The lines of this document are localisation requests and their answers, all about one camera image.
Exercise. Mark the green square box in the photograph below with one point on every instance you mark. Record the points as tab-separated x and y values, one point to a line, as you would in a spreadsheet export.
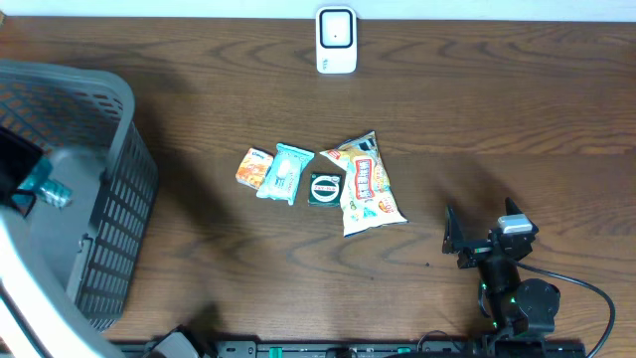
325	189

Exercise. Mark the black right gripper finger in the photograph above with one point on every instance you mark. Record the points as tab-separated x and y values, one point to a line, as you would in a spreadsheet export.
453	240
511	207

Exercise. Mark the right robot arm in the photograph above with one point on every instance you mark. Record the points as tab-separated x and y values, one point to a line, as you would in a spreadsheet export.
521	310

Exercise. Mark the blue mouthwash bottle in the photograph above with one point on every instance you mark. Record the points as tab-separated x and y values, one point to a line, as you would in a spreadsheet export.
39	185

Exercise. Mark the small orange snack packet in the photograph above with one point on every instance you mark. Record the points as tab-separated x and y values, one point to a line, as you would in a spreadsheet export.
254	167

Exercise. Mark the grey plastic shopping basket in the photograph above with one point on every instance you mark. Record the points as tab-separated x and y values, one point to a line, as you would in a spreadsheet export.
83	122

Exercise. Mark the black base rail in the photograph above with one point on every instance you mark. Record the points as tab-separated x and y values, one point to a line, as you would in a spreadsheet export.
434	346

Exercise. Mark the white barcode scanner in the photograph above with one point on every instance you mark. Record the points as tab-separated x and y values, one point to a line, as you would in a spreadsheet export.
336	40

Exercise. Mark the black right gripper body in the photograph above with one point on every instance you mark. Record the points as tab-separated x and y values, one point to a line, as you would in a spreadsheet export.
475	252

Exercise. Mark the yellow snack bag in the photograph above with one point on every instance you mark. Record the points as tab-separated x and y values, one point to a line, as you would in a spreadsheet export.
367	200

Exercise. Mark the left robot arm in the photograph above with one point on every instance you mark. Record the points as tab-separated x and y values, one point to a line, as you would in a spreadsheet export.
37	317

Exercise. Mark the teal wet wipes pack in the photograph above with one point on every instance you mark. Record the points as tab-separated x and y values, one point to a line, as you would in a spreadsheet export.
283	177

